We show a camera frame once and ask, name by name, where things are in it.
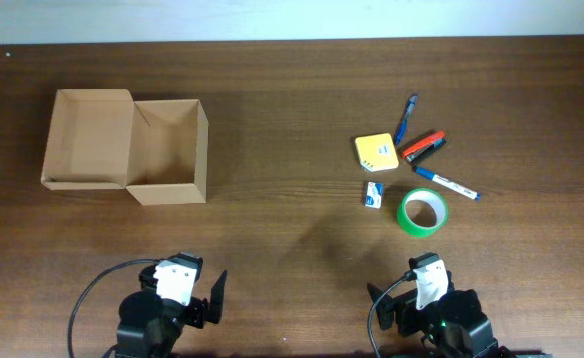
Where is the green tape roll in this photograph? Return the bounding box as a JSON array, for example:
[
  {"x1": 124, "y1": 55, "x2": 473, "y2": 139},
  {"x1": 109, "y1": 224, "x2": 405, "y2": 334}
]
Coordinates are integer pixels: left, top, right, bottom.
[{"x1": 396, "y1": 188, "x2": 449, "y2": 238}]

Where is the yellow sticky note pad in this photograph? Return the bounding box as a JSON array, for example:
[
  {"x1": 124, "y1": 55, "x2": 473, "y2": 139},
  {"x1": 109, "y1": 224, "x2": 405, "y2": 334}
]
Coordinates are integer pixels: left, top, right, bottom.
[{"x1": 354, "y1": 133, "x2": 399, "y2": 172}]

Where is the brown cardboard box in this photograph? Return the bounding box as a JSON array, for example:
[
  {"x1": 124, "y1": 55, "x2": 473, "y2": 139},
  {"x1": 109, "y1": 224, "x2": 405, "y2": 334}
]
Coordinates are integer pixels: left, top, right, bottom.
[{"x1": 41, "y1": 89, "x2": 209, "y2": 206}]

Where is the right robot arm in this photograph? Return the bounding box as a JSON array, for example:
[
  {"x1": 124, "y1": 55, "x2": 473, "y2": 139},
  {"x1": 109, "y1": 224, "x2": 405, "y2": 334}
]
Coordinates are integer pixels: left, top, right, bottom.
[{"x1": 366, "y1": 252, "x2": 546, "y2": 358}]

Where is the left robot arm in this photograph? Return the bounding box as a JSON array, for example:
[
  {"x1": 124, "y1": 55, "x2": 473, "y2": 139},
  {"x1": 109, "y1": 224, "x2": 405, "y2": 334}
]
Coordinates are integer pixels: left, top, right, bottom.
[{"x1": 115, "y1": 252, "x2": 228, "y2": 357}]

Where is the white blue staples box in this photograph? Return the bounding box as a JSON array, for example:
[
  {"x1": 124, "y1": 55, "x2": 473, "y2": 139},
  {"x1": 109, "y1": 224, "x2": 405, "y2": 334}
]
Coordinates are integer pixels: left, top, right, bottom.
[{"x1": 364, "y1": 181, "x2": 384, "y2": 209}]

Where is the white blue marker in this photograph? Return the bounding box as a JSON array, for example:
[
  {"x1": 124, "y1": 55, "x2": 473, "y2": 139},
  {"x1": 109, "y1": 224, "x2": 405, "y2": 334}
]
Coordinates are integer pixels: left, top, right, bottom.
[{"x1": 415, "y1": 167, "x2": 481, "y2": 201}]

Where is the blue ballpoint pen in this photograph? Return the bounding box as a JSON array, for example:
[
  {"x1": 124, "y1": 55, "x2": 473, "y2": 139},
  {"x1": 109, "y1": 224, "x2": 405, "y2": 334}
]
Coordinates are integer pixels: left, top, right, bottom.
[{"x1": 393, "y1": 94, "x2": 418, "y2": 145}]

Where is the left black cable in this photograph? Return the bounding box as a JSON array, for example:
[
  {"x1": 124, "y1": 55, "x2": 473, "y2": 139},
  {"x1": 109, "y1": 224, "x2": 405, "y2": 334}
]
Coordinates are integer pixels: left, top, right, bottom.
[{"x1": 67, "y1": 258, "x2": 161, "y2": 358}]

